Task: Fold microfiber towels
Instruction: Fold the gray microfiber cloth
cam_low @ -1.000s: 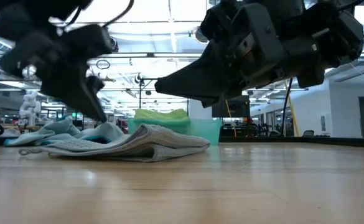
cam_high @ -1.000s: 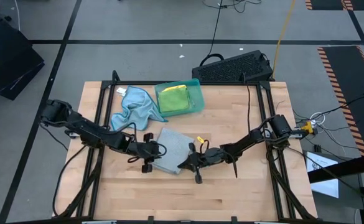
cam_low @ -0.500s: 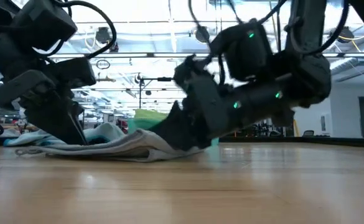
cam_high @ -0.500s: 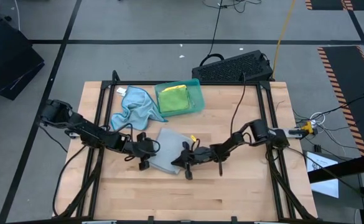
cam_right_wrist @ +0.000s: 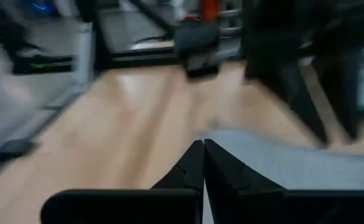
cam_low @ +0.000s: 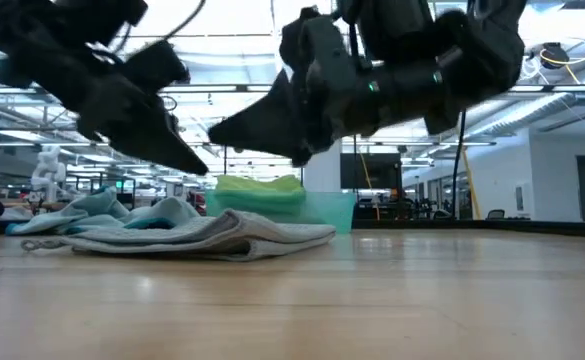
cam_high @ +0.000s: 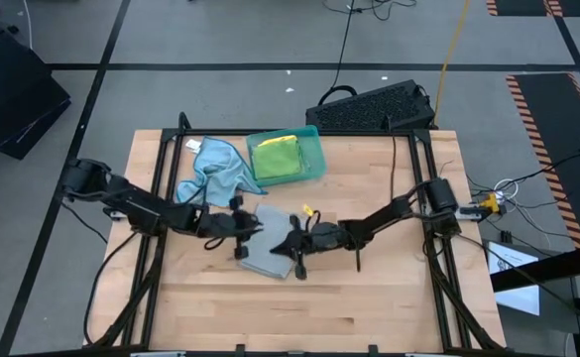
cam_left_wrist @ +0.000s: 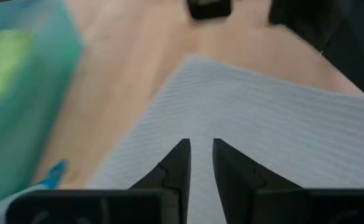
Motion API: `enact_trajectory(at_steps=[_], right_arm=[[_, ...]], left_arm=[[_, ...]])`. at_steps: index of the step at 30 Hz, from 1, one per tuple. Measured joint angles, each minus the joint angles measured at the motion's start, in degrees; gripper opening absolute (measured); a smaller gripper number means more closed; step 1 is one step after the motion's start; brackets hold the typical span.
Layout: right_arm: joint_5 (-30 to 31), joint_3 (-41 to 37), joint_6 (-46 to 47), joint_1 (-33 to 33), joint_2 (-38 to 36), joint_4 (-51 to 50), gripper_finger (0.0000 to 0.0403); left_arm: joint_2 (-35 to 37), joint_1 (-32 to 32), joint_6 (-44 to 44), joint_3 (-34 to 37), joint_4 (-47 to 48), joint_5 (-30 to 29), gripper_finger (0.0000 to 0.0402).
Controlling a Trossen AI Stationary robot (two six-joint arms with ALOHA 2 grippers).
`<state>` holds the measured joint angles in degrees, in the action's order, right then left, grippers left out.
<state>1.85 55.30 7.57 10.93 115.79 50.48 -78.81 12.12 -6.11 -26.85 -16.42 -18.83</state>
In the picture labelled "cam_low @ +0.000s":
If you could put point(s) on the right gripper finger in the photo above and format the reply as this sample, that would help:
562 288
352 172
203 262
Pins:
267 120

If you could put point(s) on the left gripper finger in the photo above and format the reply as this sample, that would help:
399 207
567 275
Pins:
162 147

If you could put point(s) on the bright green microfiber towel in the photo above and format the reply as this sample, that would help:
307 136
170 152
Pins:
259 187

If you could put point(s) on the light blue microfiber towel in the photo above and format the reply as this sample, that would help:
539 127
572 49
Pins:
92 210

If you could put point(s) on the light grey microfiber towel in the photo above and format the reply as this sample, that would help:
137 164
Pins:
222 237

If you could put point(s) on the teal plastic bin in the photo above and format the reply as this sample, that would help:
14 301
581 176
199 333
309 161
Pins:
332 212

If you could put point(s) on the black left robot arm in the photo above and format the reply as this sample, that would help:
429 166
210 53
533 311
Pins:
32 45

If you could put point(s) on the red background object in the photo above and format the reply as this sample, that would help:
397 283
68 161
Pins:
198 200

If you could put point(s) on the white building column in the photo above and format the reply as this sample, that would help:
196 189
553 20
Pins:
324 172

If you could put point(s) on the black office chair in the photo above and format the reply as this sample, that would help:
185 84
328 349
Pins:
495 214

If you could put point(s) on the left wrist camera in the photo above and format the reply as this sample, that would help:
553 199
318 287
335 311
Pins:
157 65

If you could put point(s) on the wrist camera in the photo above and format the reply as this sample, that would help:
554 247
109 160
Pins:
294 35
157 65

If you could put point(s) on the black wall monitor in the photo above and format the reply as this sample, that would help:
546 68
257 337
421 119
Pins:
372 172

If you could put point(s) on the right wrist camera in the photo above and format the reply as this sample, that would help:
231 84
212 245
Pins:
294 35

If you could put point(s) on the black metal table frame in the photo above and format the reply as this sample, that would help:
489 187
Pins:
472 227

